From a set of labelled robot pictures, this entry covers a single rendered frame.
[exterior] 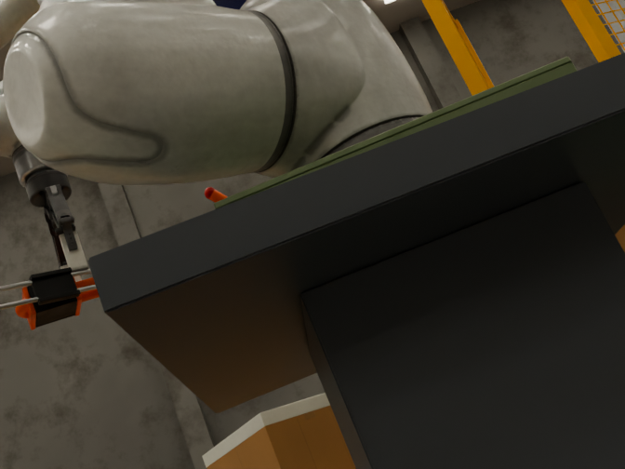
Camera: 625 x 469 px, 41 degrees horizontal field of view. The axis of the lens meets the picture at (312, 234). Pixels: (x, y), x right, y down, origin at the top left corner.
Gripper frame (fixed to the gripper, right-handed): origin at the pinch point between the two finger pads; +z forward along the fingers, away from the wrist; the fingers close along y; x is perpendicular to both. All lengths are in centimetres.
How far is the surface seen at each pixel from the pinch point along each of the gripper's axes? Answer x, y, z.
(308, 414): -88, 171, 13
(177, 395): -178, 902, -162
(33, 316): 8.9, -4.5, 6.1
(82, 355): -87, 951, -262
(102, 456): -76, 954, -129
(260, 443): -67, 174, 16
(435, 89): -638, 756, -434
